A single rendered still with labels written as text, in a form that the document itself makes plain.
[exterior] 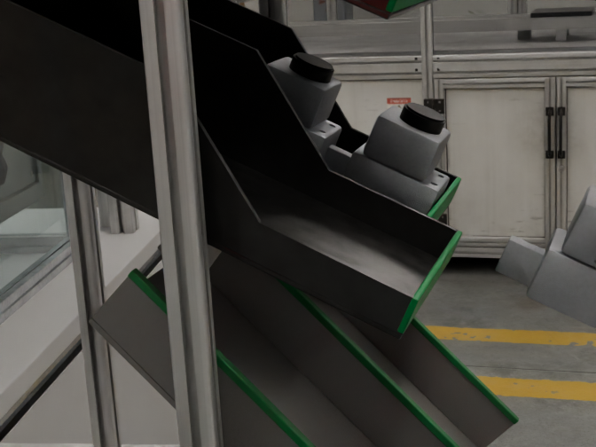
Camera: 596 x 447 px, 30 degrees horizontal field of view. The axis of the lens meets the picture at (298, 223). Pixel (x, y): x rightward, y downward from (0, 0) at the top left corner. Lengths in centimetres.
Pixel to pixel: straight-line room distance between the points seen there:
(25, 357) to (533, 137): 319
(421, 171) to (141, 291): 22
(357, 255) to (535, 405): 279
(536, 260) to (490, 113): 387
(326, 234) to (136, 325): 12
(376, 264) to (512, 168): 388
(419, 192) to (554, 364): 299
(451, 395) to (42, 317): 93
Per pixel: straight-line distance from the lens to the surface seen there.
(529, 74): 442
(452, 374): 87
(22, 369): 151
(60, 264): 193
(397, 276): 63
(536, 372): 365
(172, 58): 54
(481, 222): 457
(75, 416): 170
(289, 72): 76
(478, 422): 89
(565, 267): 59
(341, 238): 65
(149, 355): 62
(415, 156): 74
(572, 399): 346
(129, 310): 62
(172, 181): 56
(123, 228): 213
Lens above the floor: 139
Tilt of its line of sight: 14 degrees down
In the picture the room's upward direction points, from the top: 3 degrees counter-clockwise
